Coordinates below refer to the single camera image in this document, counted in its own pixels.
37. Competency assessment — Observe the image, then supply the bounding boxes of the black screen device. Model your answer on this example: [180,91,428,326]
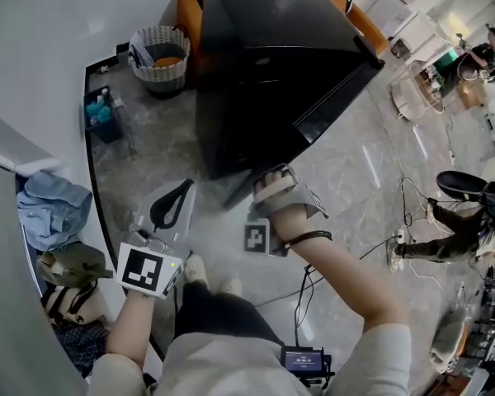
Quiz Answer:
[280,345,336,388]

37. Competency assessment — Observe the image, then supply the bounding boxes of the black wrist band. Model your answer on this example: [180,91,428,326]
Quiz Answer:
[283,229,333,250]

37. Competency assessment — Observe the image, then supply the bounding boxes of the dark blue bin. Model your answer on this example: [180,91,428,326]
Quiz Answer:
[83,85,125,144]

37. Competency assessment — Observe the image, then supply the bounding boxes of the beige mannequin with black straps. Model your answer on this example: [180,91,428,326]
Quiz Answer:
[40,283,109,326]

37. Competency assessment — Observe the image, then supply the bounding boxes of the person's right hand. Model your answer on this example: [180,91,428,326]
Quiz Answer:
[257,168,285,186]

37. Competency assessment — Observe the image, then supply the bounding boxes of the person's grey shirt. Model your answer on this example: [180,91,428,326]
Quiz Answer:
[86,323,414,396]

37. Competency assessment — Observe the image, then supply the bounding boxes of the orange sofa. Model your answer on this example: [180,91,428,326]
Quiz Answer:
[176,0,391,83]

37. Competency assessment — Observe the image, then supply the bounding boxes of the white round rack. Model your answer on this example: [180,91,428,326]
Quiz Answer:
[389,61,446,120]

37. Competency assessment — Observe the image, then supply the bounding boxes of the black floor cable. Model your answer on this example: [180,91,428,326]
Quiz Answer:
[251,237,399,348]

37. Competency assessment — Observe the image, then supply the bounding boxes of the person's left forearm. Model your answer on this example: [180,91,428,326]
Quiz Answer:
[106,289,183,371]

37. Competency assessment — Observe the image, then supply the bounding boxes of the woven patterned basket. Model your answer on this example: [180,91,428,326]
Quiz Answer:
[128,26,191,95]

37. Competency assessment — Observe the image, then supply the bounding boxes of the olive green cap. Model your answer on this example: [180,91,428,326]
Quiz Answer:
[36,243,115,288]

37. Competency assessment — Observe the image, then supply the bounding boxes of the person's black trousers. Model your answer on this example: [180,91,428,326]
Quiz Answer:
[174,280,286,347]

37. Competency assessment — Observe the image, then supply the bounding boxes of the blue denim garment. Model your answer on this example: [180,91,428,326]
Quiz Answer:
[16,170,94,252]

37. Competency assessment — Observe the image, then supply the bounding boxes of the grey padded chair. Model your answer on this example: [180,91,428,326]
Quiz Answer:
[430,306,470,374]

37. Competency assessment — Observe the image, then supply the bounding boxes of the black fridge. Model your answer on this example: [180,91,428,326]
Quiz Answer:
[194,0,386,210]

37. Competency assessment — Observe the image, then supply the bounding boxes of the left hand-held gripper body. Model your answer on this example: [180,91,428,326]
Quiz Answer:
[114,178,197,301]

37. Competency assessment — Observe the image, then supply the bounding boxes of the person's white shoe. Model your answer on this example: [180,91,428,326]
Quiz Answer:
[218,276,243,299]
[183,253,210,288]

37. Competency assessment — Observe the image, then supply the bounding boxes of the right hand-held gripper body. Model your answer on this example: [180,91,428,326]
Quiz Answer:
[243,163,331,257]

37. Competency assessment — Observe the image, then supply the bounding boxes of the dark plaid cloth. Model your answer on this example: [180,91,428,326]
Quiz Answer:
[52,318,111,380]

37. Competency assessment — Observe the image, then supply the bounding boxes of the person's right forearm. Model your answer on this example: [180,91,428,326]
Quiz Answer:
[270,209,412,334]

